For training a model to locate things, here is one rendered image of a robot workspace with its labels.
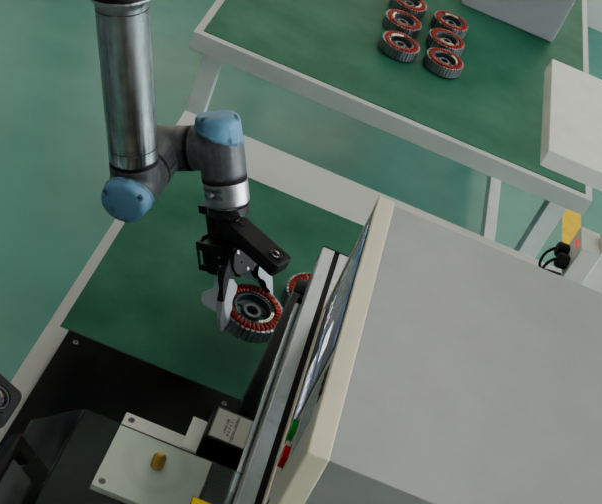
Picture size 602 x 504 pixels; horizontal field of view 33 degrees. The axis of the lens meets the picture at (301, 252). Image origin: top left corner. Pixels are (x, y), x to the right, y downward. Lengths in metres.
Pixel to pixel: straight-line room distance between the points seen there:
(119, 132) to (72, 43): 2.40
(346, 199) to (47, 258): 1.04
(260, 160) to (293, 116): 1.66
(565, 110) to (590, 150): 0.12
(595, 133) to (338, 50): 1.05
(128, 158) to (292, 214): 0.68
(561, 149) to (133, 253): 0.79
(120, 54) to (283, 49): 1.28
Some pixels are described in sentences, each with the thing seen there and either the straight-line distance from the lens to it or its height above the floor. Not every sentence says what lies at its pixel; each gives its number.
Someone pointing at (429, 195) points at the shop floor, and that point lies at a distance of 3.84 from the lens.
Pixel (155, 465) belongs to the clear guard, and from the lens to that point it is 1.21.
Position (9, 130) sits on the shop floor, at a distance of 3.41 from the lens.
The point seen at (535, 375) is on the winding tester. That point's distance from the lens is 1.16.
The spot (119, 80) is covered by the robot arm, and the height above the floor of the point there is 1.22.
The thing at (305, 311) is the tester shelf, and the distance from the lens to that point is 1.38.
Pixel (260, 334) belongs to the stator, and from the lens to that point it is 1.73.
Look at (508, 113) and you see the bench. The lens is 2.91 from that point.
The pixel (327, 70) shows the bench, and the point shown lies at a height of 0.75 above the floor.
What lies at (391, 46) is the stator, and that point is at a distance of 2.89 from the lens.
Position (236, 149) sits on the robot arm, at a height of 1.09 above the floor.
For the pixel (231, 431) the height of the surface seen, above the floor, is 0.92.
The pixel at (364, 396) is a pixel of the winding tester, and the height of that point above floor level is 1.32.
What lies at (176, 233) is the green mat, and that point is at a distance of 2.00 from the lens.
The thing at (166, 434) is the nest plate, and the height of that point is 0.78.
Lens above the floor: 2.01
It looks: 37 degrees down
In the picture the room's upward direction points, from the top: 24 degrees clockwise
